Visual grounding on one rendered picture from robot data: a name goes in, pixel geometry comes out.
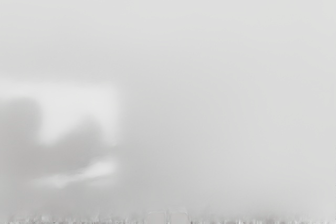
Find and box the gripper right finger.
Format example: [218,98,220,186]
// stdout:
[168,208,191,224]

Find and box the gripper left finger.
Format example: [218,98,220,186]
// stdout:
[144,210,168,224]

